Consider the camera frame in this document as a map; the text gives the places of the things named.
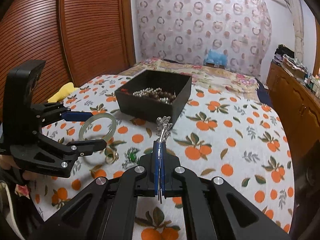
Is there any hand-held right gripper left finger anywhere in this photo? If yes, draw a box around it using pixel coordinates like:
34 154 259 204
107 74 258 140
44 141 162 240

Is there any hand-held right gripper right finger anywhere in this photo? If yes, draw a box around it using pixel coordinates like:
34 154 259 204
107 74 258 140
160 142 292 240

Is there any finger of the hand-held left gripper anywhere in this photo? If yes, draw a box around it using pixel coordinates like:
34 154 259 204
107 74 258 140
30 102 95 130
37 129 108 168

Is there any pale jade bangle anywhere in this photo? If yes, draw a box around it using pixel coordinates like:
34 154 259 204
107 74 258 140
78 113 117 165

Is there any silver hairpin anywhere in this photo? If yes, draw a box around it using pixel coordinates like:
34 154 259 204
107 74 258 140
154 116 173 205

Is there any black cardboard box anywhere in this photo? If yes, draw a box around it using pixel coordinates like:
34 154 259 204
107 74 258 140
114 69 193 125

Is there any white pearl necklace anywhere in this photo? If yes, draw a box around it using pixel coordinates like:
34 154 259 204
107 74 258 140
132 87 176 103

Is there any brown wooden bead bracelet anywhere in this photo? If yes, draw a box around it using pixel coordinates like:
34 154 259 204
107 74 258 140
147 92 177 103

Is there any person's left hand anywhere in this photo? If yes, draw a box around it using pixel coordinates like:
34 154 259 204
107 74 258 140
0 154 38 183

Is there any yellow cloth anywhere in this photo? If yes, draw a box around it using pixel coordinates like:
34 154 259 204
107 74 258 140
47 82 78 103

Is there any orange fruit print cloth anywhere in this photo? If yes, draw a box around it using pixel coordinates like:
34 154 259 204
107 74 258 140
32 73 296 240

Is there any brown louvred wooden wardrobe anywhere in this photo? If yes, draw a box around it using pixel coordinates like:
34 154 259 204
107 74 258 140
0 0 137 110

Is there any floral blanket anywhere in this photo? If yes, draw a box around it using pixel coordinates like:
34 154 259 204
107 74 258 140
118 57 260 93

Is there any blue plastic bag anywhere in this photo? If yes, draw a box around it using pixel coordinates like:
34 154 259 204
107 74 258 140
203 48 228 66

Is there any wooden sideboard cabinet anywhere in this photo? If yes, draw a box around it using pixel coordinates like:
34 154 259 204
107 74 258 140
266 61 320 157

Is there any circle pattern sheer curtain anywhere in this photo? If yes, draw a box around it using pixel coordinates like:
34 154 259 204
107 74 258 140
132 0 272 68

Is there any tray of folded cloths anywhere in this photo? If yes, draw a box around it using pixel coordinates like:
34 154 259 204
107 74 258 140
282 55 310 77

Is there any stack of dark clothes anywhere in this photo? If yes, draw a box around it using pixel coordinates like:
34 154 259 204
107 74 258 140
274 44 296 63

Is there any group of cosmetic bottles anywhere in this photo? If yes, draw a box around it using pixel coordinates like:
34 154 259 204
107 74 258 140
303 72 320 93

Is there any beige window drape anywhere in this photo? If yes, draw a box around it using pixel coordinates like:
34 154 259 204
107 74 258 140
285 0 305 53

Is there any green gem ring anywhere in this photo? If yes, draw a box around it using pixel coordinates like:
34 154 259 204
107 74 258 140
126 148 140 162

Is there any gold ring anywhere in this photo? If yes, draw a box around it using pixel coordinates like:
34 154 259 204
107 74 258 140
104 152 120 165

